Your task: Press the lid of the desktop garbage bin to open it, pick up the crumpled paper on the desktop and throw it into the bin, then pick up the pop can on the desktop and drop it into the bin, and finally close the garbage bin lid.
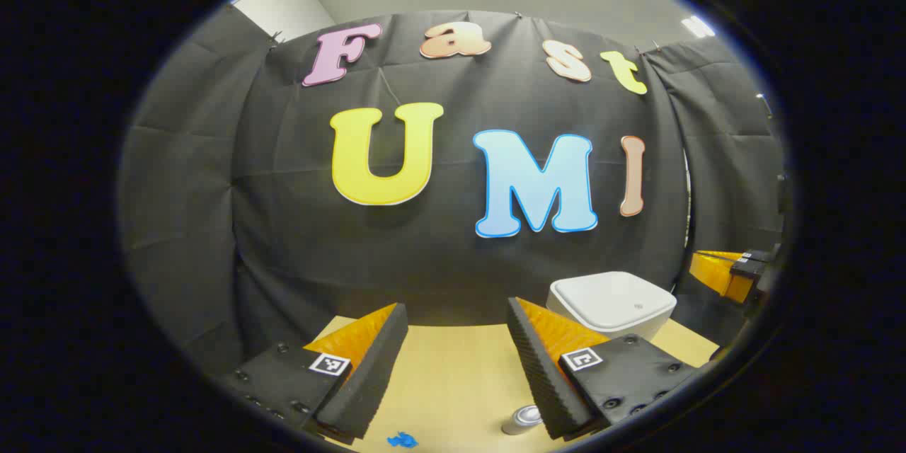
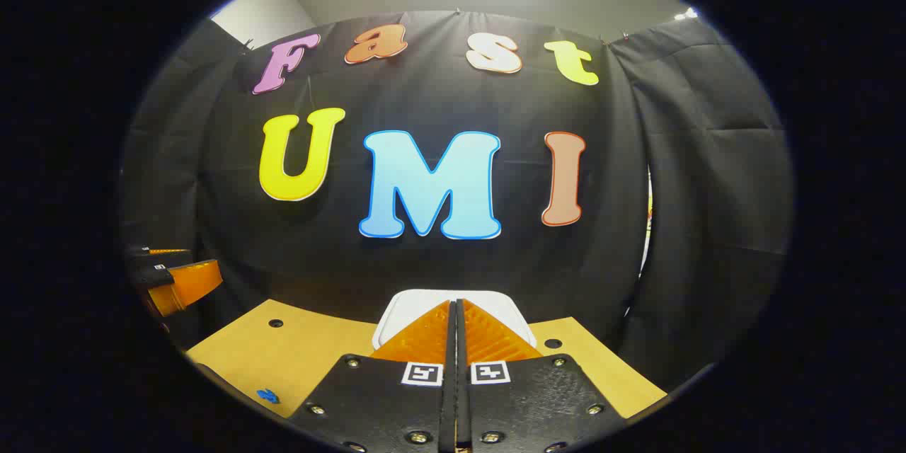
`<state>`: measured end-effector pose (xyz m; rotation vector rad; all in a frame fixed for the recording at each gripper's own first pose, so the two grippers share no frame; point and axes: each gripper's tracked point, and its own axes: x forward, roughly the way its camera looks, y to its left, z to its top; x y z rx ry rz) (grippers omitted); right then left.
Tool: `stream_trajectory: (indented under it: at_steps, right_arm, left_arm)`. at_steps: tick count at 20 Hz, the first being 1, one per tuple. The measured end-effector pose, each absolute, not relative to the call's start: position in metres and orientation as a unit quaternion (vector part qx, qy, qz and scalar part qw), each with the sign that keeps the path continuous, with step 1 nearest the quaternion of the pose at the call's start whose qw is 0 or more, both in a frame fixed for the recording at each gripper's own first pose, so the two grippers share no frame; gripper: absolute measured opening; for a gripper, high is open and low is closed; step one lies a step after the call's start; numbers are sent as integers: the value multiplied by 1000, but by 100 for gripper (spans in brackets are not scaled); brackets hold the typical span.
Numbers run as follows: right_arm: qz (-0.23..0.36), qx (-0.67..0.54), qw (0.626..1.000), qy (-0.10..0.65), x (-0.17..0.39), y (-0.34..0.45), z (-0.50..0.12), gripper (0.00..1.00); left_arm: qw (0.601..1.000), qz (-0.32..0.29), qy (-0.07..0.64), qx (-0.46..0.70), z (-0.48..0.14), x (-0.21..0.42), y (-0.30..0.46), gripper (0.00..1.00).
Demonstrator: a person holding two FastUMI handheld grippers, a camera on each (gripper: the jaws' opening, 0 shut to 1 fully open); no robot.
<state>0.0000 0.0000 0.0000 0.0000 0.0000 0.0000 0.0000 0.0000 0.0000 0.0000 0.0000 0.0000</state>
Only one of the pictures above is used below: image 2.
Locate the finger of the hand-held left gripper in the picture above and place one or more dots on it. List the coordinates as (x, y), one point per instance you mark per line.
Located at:
(187, 287)
(159, 256)

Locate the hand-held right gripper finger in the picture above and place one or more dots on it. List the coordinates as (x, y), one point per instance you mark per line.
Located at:
(464, 403)
(448, 403)

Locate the white desktop garbage bin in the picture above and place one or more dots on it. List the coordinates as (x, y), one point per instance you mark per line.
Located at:
(410, 304)

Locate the blue paper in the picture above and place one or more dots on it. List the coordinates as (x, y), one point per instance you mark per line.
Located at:
(267, 396)

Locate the wooden desktop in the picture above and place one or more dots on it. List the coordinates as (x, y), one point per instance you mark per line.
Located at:
(283, 361)

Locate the black backdrop cloth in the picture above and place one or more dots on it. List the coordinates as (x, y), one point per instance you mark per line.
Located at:
(425, 99)

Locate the small ceiling light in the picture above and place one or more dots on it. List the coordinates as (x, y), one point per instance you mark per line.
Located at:
(686, 13)

